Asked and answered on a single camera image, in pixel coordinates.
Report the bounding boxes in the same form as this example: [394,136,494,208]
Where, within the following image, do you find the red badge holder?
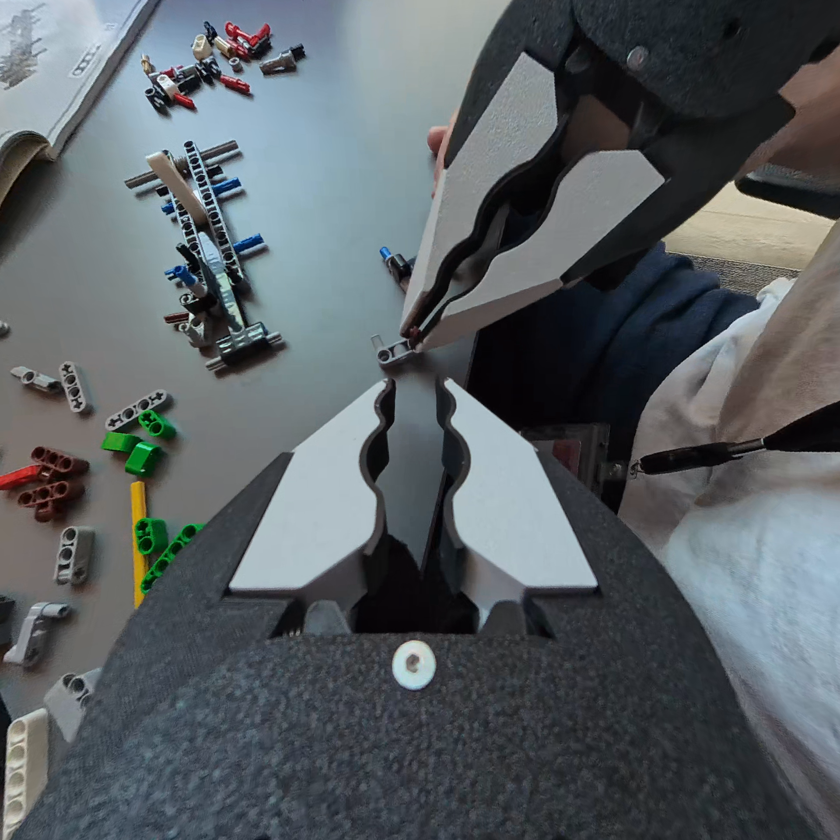
[525,423,624,513]

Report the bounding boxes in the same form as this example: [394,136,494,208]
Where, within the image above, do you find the green lego beam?
[140,523,206,593]

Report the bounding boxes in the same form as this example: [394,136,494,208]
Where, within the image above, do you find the grey lego connector block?
[54,526,96,586]

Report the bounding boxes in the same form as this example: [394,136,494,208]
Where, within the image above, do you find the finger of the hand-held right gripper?
[412,148,668,353]
[399,51,568,336]

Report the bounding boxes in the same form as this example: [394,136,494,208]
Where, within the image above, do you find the person's right forearm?
[738,56,840,178]

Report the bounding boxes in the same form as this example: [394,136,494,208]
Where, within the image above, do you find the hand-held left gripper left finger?
[227,378,398,634]

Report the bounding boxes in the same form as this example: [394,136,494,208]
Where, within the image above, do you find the instruction booklet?
[0,0,161,204]

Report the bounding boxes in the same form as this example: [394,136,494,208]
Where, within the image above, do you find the cream lego beam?
[2,709,51,840]

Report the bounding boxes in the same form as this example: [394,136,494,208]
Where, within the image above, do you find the black chair armrest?
[735,164,840,221]

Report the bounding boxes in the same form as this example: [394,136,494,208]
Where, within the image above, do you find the blue and black lego pin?
[378,246,416,291]

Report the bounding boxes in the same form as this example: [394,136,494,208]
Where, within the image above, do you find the person's right hand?
[427,108,460,201]

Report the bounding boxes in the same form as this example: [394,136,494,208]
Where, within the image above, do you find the grey woven fabric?
[659,246,805,296]

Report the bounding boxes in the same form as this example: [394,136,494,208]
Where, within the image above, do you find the yellow lego axle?
[130,481,148,609]

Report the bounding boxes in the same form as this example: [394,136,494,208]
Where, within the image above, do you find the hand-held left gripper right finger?
[436,377,601,631]

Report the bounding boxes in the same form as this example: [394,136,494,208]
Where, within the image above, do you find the pile of small lego pins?
[139,21,306,114]

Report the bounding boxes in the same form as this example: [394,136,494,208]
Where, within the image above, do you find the black lanyard strap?
[633,400,840,476]

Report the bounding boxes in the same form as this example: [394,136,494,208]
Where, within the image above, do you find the grey angled lego connector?
[43,667,104,744]
[3,602,73,668]

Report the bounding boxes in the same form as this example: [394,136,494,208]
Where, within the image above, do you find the white shirt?
[620,217,840,840]

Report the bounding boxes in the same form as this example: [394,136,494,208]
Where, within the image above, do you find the grey lego chassis assembly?
[125,139,284,371]

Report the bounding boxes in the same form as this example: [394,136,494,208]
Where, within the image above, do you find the navy trousers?
[469,243,759,513]

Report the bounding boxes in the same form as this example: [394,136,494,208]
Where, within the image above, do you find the grey small lego connector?
[10,366,64,393]

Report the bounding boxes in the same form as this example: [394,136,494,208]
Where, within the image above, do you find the grey short lego beam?
[105,390,175,432]
[59,362,94,416]

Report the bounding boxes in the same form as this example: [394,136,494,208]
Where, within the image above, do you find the brown lego beam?
[31,446,91,478]
[17,481,86,524]

